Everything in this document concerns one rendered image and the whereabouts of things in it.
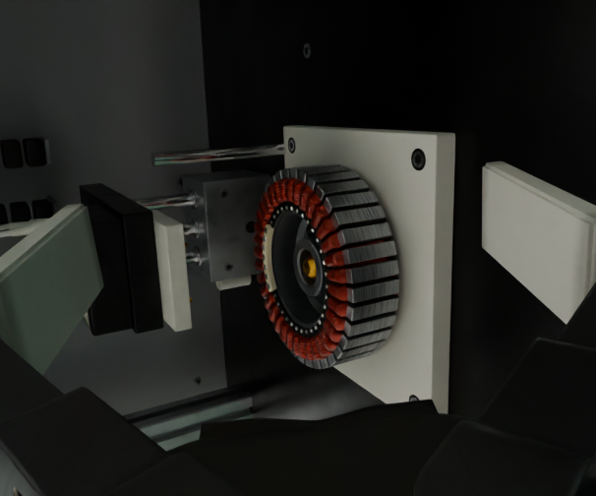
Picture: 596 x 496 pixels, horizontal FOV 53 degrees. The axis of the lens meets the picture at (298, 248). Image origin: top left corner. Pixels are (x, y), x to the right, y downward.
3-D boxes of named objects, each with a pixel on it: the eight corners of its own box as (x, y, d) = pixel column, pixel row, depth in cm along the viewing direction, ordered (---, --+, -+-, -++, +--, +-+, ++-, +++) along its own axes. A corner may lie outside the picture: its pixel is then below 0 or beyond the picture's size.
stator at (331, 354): (408, 172, 28) (342, 180, 27) (406, 386, 31) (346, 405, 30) (296, 155, 38) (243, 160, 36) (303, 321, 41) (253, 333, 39)
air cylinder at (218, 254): (271, 174, 45) (202, 182, 42) (276, 271, 46) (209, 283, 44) (244, 168, 49) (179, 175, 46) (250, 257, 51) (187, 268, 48)
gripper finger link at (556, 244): (592, 220, 13) (625, 217, 13) (481, 162, 19) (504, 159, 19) (583, 344, 14) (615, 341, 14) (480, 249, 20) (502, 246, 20)
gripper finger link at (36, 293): (27, 404, 14) (-7, 407, 14) (105, 287, 20) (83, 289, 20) (-7, 282, 13) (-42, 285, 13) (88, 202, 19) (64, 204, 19)
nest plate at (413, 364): (456, 132, 27) (435, 134, 26) (447, 429, 31) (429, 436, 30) (298, 125, 40) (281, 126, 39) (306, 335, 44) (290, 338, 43)
